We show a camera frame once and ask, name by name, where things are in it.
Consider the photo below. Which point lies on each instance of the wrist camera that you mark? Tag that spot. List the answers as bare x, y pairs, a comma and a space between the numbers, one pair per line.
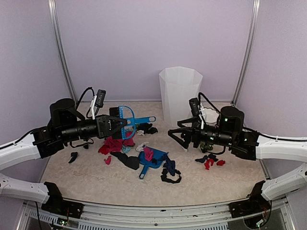
197, 110
97, 102

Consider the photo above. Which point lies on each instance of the large black paper scrap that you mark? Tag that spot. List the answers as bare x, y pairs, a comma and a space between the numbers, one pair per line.
132, 162

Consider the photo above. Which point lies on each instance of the dark scrap cluster back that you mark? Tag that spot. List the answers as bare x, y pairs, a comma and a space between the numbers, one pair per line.
145, 128

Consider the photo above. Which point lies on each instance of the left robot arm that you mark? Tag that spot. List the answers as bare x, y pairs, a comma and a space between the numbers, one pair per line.
65, 126

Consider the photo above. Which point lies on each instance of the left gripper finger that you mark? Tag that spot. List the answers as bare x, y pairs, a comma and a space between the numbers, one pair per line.
116, 120
114, 131

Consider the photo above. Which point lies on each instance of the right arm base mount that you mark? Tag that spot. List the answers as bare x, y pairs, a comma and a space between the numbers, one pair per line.
255, 203

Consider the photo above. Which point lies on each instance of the white paper scrap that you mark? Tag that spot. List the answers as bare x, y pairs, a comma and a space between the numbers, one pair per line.
141, 147

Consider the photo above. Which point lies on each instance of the red paper scraps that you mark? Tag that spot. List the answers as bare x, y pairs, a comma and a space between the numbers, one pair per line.
210, 162

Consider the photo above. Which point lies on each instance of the green paper scrap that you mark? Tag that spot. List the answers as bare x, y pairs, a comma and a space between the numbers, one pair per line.
205, 147

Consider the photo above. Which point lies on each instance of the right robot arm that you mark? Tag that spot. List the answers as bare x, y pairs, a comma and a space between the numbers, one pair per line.
247, 144

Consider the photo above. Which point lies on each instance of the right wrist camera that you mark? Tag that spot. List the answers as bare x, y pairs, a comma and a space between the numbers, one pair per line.
197, 110

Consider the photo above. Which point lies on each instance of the right aluminium frame post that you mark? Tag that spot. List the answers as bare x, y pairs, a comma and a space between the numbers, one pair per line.
248, 50

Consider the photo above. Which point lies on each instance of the dark blue scrap left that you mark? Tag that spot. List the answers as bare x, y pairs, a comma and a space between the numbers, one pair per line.
74, 156

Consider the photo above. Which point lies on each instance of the left aluminium frame post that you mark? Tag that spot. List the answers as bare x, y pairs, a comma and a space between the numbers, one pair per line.
60, 48

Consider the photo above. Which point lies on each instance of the aluminium frame post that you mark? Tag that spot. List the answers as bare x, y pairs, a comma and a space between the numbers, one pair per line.
60, 48
248, 50

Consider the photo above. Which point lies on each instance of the blue hand brush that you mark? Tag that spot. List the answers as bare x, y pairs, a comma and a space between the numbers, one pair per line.
127, 113

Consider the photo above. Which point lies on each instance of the blue plastic dustpan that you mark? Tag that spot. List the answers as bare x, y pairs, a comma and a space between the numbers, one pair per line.
150, 158

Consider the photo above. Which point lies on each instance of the front aluminium rail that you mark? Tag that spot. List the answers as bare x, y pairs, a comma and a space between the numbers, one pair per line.
96, 216

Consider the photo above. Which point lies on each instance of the translucent white waste bin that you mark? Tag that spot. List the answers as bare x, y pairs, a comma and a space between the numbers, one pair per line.
177, 86

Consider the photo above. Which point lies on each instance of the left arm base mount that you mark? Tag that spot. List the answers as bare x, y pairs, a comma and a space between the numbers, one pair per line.
56, 204

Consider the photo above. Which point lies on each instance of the small pink paper scrap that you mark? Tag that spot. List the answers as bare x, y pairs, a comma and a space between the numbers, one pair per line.
108, 160

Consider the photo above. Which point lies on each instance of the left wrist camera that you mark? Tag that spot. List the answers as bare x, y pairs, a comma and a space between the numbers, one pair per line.
97, 102

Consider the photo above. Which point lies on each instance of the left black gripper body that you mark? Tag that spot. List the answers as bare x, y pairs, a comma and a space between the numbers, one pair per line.
100, 128

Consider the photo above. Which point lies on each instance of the navy blue paper scrap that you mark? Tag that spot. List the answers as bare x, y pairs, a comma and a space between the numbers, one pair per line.
170, 165

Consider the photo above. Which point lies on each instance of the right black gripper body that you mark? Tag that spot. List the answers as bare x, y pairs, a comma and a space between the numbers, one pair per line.
196, 130

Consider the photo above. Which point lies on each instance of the white scalloped bowl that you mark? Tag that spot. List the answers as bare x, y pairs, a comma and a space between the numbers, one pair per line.
211, 116

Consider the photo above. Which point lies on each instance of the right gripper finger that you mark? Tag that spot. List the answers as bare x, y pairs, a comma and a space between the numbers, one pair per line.
187, 123
183, 136

